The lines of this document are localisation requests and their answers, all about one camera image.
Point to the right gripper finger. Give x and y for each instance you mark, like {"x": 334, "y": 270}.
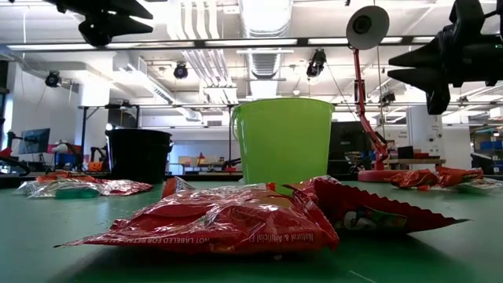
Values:
{"x": 420, "y": 55}
{"x": 428, "y": 80}

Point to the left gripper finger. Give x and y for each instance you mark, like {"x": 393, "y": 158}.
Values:
{"x": 110, "y": 9}
{"x": 102, "y": 31}

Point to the orange candy packet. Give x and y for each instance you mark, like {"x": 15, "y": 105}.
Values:
{"x": 64, "y": 177}
{"x": 460, "y": 176}

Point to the red candy packet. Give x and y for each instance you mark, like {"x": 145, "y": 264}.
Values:
{"x": 125, "y": 186}
{"x": 373, "y": 208}

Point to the large red candy bag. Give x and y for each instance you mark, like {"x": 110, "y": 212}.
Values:
{"x": 220, "y": 230}

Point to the red candy in clear wrapper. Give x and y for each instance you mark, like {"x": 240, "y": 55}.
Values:
{"x": 414, "y": 179}

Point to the clear wrapped green candy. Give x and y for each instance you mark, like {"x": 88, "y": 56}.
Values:
{"x": 481, "y": 186}

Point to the black ceiling spotlight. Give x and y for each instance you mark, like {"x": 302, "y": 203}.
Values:
{"x": 181, "y": 70}
{"x": 53, "y": 78}
{"x": 387, "y": 97}
{"x": 316, "y": 63}

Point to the red desk lamp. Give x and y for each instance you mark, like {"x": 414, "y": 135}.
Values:
{"x": 359, "y": 102}

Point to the wooden background table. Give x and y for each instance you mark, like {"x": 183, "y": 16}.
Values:
{"x": 416, "y": 161}

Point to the blue storage bins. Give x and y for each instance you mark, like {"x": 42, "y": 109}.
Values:
{"x": 491, "y": 145}

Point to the large black screen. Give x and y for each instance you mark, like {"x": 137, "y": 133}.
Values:
{"x": 347, "y": 143}

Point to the computer monitor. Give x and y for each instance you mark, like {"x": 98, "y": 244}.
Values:
{"x": 35, "y": 140}

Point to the black plastic bucket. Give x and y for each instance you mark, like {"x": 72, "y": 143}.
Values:
{"x": 137, "y": 157}

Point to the orange pumpkin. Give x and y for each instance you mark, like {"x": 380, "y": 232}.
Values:
{"x": 94, "y": 166}

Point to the green plastic bucket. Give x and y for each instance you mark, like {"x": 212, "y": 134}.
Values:
{"x": 283, "y": 141}

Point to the green table mat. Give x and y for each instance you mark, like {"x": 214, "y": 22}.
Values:
{"x": 78, "y": 243}

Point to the black background frame stand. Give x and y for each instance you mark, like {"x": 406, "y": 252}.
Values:
{"x": 83, "y": 137}

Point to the silver ventilation duct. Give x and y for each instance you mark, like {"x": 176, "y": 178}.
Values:
{"x": 267, "y": 63}

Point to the black table frame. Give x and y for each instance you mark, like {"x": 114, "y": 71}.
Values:
{"x": 12, "y": 181}

